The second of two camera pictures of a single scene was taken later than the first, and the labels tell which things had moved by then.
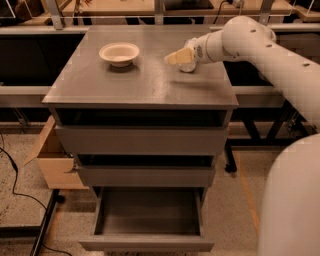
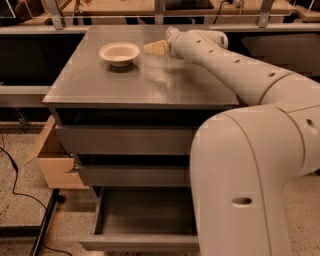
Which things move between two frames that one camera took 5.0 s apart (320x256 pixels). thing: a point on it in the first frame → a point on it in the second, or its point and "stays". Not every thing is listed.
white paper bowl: [119, 54] stays
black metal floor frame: [34, 232] stays
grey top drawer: [142, 140] stays
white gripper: [198, 51] → [172, 45]
